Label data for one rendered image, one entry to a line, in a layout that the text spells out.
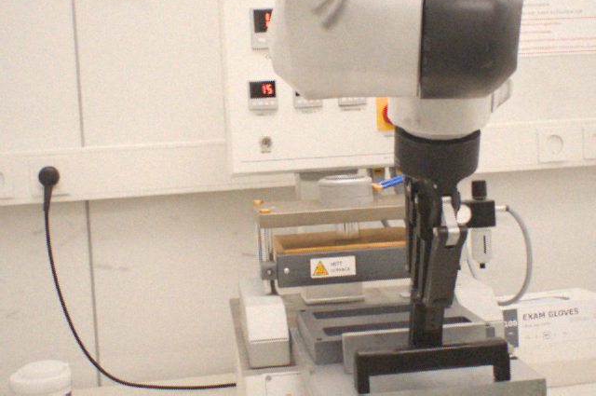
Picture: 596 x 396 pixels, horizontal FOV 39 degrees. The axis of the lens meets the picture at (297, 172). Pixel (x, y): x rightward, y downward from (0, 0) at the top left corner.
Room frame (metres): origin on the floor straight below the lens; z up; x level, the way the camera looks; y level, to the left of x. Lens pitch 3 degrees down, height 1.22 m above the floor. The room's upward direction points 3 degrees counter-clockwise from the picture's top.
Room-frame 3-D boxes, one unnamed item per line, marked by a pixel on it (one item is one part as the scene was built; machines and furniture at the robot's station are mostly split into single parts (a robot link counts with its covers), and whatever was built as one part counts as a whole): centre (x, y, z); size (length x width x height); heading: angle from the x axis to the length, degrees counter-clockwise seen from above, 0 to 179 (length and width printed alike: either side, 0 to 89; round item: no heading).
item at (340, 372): (0.94, -0.10, 0.97); 0.30 x 0.22 x 0.08; 6
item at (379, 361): (0.81, -0.12, 0.99); 0.15 x 0.02 x 0.04; 96
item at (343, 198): (1.28, -0.09, 1.08); 0.31 x 0.24 x 0.13; 96
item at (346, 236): (1.25, -0.08, 1.07); 0.22 x 0.17 x 0.10; 96
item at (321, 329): (0.99, -0.10, 0.98); 0.20 x 0.17 x 0.03; 96
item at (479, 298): (1.19, -0.22, 0.96); 0.26 x 0.05 x 0.07; 6
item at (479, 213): (1.40, -0.28, 1.05); 0.15 x 0.05 x 0.15; 96
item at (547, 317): (1.63, -0.46, 0.83); 0.23 x 0.12 x 0.07; 104
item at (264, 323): (1.16, 0.06, 0.96); 0.25 x 0.05 x 0.07; 6
